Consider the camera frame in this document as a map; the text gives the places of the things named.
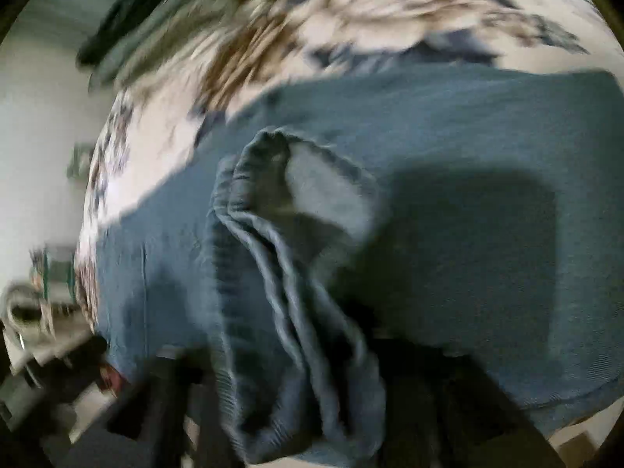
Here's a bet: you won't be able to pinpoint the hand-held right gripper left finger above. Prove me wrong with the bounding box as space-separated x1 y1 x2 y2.
73 348 245 468

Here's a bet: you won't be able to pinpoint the floral printed bedsheet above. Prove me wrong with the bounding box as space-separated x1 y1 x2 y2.
73 0 617 323

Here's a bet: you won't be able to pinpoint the blue denim pants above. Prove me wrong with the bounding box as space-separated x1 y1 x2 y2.
95 32 624 466

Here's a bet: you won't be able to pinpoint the cluttered side table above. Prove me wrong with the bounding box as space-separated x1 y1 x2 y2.
0 244 105 430

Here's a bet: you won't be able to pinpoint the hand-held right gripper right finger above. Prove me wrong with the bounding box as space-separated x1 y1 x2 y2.
375 336 566 468

